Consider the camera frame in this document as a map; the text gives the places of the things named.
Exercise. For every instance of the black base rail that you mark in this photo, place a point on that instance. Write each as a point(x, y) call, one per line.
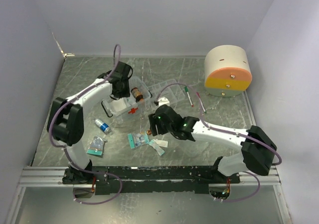
point(109, 179)

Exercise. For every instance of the white gauze pad packet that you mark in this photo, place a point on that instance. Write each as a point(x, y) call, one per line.
point(118, 105)

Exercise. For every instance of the white teal medicine bottle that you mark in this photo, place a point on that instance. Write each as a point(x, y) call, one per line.
point(131, 101)

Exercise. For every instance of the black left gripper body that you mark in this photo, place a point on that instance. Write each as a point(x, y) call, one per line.
point(119, 90)

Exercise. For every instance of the green capped marker pen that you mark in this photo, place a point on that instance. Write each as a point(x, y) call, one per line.
point(188, 96)

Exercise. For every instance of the brown orange medicine bottle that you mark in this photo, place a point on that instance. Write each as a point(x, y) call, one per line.
point(137, 94)

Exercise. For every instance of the red capped marker pen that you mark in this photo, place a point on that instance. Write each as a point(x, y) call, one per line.
point(201, 103)

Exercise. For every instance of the aluminium frame rail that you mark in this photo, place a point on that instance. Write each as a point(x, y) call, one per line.
point(52, 177)

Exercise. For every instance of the teal silver foil packet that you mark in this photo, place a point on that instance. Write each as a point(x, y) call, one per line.
point(96, 147)

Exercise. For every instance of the clear plastic medicine box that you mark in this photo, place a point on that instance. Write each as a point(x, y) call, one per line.
point(127, 108)

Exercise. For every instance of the blue white medicine bottle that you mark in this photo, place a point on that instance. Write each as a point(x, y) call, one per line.
point(102, 125)

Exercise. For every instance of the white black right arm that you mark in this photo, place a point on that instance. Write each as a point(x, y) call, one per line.
point(255, 151)

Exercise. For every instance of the cream round drawer cabinet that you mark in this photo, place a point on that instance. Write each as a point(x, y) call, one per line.
point(226, 71)

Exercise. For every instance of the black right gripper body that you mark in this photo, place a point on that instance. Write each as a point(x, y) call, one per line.
point(154, 124)

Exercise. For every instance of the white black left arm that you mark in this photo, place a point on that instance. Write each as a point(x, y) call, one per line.
point(66, 119)

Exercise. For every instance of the teal blister pack bag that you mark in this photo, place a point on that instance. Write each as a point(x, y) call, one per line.
point(138, 139)

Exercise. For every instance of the teal dotted bandage packet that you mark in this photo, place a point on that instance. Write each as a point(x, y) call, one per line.
point(156, 147)

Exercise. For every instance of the white bandage wrapper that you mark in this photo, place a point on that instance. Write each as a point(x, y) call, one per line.
point(161, 143)

